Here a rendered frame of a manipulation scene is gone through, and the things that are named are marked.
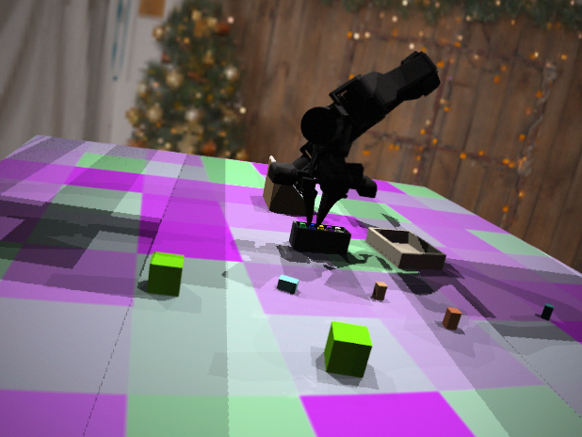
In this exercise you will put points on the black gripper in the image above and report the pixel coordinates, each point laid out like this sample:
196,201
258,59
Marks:
287,174

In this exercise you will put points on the small green block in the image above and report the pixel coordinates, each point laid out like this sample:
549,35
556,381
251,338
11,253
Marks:
165,274

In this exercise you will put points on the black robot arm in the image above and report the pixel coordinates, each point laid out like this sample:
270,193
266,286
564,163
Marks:
369,98

